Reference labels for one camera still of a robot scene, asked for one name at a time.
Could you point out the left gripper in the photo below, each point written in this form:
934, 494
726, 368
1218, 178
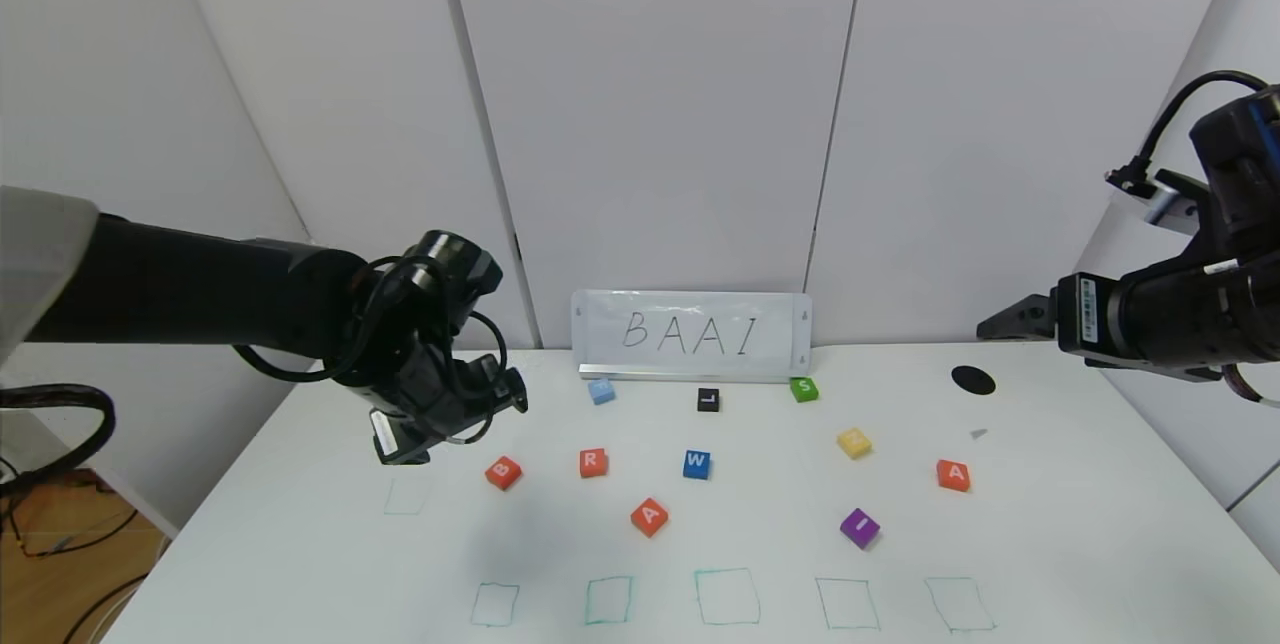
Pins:
386, 435

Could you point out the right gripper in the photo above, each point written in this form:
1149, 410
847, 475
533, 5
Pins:
1086, 314

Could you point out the orange letter B block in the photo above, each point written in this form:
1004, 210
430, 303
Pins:
504, 472

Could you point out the orange letter A block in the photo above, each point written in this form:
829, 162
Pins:
650, 517
953, 476

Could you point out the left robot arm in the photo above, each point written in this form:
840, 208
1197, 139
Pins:
200, 289

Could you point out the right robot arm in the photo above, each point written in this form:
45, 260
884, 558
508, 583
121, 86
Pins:
1200, 314

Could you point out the white sign reading BAAI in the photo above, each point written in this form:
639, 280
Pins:
690, 334

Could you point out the black round table grommet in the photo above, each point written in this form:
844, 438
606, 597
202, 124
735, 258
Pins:
973, 381

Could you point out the orange letter R block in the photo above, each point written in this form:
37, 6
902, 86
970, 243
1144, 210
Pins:
594, 463

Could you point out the yellow letter block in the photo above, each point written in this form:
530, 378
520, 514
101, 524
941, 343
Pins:
854, 443

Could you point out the light blue letter block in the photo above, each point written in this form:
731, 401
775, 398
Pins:
602, 391

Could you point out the green letter S block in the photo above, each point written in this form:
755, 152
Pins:
804, 390

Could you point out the purple letter I block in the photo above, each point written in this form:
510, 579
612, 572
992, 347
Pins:
859, 528

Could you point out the blue letter W block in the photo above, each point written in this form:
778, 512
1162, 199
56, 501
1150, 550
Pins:
697, 465

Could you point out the black letter L block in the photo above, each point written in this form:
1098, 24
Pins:
708, 400

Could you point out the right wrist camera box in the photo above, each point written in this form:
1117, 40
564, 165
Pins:
1165, 204

